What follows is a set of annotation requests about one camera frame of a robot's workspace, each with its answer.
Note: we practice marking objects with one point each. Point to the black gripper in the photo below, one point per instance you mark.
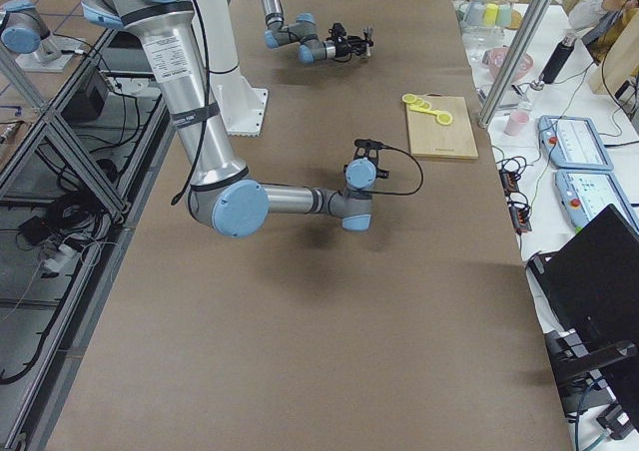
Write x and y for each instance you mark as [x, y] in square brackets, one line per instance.
[343, 48]
[382, 174]

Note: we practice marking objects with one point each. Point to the steel double jigger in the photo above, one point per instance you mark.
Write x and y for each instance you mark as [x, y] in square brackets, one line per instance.
[367, 37]

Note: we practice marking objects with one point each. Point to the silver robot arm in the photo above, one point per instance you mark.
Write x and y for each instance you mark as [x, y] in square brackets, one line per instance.
[191, 49]
[303, 31]

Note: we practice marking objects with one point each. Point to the pink plastic cup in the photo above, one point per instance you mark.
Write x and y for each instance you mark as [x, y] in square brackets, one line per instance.
[516, 122]

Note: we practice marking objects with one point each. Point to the wooden cutting board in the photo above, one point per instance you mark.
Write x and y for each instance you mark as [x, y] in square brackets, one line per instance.
[429, 139]

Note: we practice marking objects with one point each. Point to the lemon slice at board corner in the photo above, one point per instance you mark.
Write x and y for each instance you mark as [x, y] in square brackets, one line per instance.
[408, 98]

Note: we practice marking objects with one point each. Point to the lemon slice on knife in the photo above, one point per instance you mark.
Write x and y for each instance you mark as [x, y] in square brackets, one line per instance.
[444, 119]

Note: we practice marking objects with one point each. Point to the pink bowl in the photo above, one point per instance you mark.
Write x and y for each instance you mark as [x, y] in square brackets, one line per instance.
[494, 58]

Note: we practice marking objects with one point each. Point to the black thermos bottle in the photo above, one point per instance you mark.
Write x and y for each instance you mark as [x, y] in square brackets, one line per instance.
[558, 58]

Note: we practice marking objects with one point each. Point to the upper teach pendant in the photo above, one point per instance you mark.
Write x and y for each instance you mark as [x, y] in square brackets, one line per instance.
[573, 143]

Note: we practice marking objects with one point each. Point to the teach pendant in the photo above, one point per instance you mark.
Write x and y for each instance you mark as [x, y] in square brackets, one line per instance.
[573, 143]
[585, 193]

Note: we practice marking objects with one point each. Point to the lower teach pendant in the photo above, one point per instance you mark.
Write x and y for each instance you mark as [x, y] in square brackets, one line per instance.
[585, 193]

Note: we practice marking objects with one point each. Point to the person in background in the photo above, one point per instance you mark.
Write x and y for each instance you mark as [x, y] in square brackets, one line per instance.
[604, 21]

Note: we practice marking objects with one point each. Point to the black laptop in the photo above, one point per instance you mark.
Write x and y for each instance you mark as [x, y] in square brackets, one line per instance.
[591, 283]

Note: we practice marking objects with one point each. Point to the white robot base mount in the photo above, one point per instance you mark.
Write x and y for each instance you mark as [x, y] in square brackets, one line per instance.
[242, 106]

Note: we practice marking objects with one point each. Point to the aluminium frame post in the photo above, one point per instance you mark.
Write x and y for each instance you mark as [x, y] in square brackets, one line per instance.
[530, 23]

